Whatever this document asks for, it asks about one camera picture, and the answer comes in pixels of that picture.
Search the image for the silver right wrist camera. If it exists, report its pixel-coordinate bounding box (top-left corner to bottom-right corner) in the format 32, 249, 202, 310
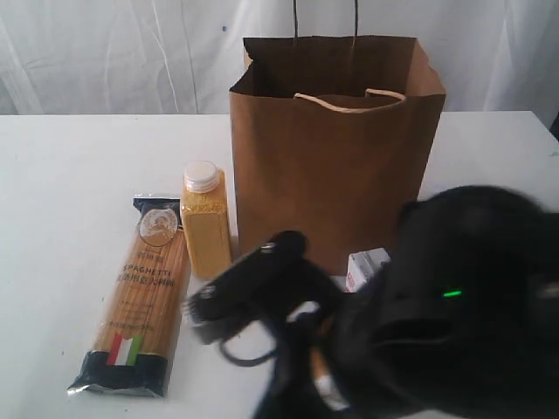
184, 230, 343, 345

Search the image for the yellow grain bottle white cap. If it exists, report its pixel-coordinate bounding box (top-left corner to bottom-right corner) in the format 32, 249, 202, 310
181, 161, 232, 280

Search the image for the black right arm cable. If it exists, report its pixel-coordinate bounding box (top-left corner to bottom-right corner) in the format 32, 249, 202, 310
216, 322, 285, 367

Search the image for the brown paper bag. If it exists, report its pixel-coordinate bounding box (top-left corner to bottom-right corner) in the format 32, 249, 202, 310
227, 0, 446, 276

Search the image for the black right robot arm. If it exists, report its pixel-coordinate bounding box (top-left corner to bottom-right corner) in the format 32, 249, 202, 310
255, 186, 558, 418

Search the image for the spaghetti packet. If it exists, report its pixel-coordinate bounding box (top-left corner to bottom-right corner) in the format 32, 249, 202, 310
67, 196, 189, 397

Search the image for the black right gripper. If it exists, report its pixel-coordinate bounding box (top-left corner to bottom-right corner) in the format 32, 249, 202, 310
252, 303, 349, 418

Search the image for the small milk carton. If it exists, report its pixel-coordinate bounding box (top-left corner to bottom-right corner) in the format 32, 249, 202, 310
345, 248, 390, 292

